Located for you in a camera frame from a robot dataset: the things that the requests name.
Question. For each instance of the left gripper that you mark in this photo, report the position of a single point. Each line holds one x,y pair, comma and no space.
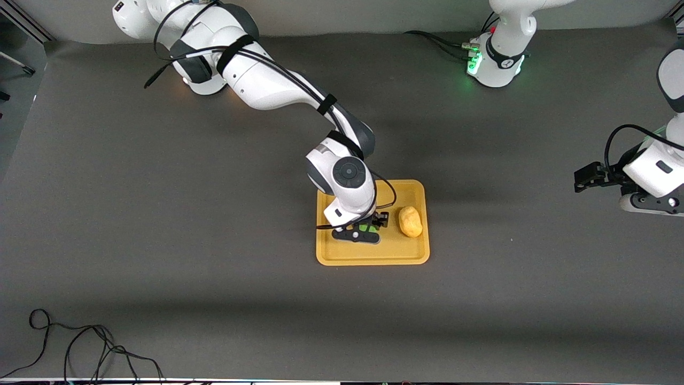
611,176

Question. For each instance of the green apple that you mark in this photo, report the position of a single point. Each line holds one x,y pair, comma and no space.
367,229

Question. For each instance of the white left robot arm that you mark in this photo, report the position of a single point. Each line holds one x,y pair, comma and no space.
505,48

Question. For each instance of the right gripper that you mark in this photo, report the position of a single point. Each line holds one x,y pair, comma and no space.
379,218

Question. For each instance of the yellow plastic tray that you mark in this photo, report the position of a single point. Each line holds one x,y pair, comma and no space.
374,254

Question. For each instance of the aluminium frame rail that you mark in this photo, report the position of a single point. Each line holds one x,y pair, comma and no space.
678,24
29,24

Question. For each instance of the yellow-brown potato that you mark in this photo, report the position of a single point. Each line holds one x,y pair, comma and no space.
410,222

